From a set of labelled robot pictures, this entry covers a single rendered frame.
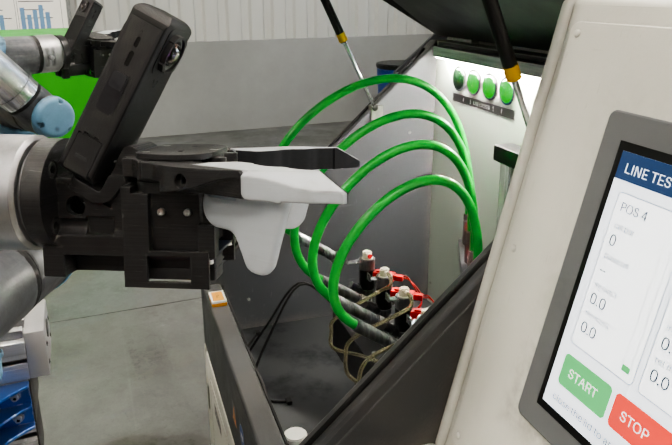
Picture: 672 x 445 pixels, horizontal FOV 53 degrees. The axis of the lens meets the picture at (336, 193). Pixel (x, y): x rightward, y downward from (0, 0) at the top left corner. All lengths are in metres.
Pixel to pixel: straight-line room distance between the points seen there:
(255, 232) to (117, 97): 0.12
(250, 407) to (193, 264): 0.69
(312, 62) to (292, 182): 7.57
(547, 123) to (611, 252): 0.19
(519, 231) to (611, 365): 0.20
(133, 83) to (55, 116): 0.90
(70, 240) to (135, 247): 0.05
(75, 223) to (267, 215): 0.14
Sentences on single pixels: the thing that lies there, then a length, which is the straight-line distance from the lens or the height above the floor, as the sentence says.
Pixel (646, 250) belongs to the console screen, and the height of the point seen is 1.33.
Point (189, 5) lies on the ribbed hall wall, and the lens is 7.54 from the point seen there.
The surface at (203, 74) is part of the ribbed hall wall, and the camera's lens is 7.60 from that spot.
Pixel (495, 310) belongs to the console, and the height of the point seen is 1.19.
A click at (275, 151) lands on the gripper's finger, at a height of 1.46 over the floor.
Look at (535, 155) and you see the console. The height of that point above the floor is 1.37.
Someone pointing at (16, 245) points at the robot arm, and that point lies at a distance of 0.46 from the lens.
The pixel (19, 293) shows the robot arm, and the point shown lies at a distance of 0.57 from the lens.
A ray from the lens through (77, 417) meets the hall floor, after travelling 2.86.
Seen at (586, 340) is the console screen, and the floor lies 1.23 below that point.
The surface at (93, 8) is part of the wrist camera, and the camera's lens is 1.52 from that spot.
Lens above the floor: 1.56
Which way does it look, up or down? 17 degrees down
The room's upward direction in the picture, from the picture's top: straight up
